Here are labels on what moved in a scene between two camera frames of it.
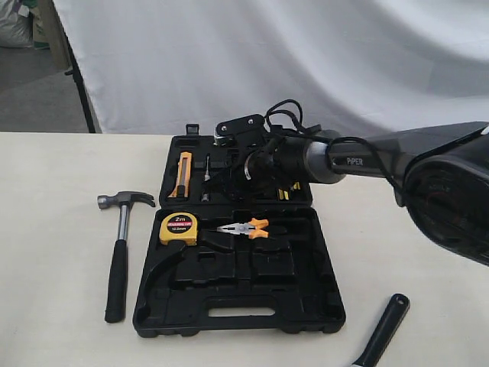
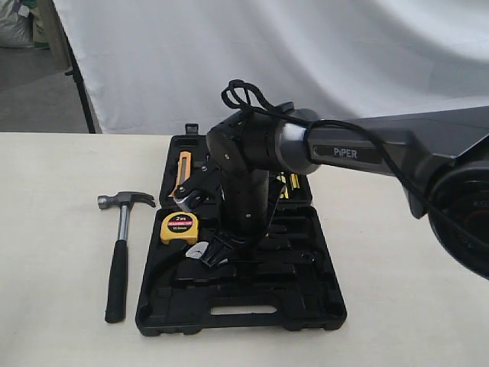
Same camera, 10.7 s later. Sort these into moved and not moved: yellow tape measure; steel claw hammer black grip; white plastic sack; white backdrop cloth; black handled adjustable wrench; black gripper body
Moved: black gripper body; black handled adjustable wrench
Not moved: yellow tape measure; steel claw hammer black grip; white plastic sack; white backdrop cloth
